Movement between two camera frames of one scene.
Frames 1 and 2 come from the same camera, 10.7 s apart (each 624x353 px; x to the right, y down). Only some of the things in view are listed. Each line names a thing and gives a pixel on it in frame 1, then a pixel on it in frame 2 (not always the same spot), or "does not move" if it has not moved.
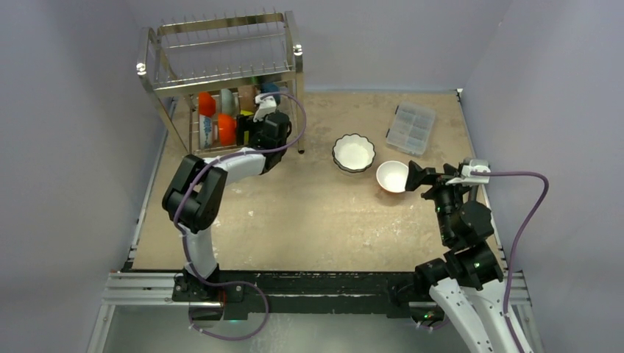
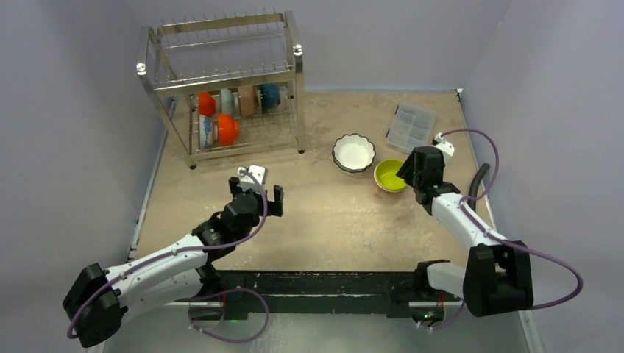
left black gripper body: x=246 y=123 -> x=260 y=205
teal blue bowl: x=270 y=87 does not move
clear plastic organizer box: x=410 y=129 does not move
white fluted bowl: x=355 y=170 does not move
